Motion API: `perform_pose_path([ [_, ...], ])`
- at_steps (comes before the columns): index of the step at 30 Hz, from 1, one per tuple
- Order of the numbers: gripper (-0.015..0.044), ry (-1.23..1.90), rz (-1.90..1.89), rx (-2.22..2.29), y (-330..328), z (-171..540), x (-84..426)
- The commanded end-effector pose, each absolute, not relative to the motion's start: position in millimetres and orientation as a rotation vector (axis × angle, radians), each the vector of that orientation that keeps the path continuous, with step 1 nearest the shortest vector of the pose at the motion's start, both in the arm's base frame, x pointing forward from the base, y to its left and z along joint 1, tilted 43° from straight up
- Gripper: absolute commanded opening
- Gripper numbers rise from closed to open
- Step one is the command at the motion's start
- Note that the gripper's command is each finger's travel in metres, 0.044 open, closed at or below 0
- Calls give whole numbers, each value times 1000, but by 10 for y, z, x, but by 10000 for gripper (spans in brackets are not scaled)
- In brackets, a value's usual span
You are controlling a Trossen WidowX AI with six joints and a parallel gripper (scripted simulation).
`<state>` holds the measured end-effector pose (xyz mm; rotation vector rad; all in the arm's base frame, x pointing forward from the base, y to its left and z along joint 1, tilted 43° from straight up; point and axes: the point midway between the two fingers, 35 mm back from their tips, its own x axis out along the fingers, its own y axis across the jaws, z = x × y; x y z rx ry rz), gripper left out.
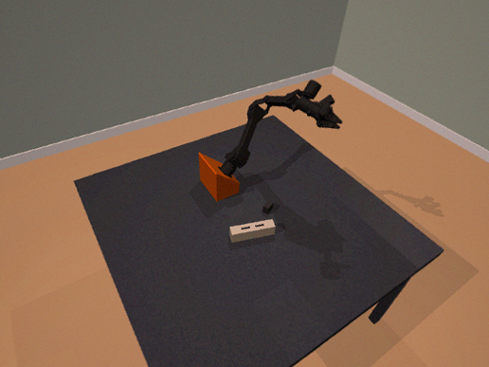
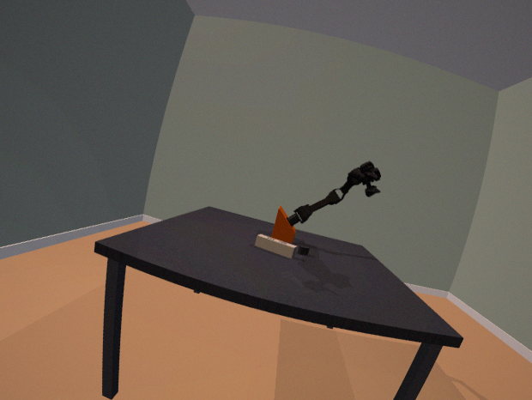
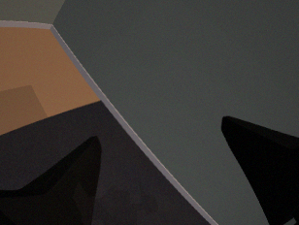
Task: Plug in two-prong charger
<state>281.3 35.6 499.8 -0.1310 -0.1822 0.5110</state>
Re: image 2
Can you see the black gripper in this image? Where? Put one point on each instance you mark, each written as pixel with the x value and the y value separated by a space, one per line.
pixel 365 176

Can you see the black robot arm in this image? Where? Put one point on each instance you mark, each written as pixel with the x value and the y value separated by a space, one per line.
pixel 305 211

